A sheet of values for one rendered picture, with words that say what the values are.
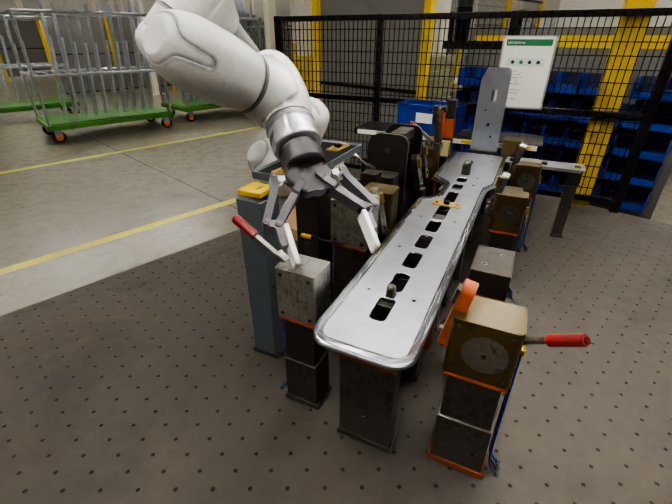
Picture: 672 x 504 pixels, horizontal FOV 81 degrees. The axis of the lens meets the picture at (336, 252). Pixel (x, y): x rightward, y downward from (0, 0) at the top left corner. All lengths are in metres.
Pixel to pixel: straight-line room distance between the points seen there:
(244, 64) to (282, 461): 0.74
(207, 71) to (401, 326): 0.51
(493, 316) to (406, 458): 0.38
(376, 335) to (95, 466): 0.63
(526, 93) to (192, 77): 1.76
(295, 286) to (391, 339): 0.21
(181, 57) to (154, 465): 0.75
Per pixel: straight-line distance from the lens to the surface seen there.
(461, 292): 0.65
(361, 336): 0.69
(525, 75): 2.17
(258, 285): 0.97
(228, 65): 0.66
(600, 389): 1.19
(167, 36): 0.65
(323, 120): 1.62
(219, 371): 1.09
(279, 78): 0.72
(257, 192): 0.86
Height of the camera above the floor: 1.45
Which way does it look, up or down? 29 degrees down
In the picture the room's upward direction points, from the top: straight up
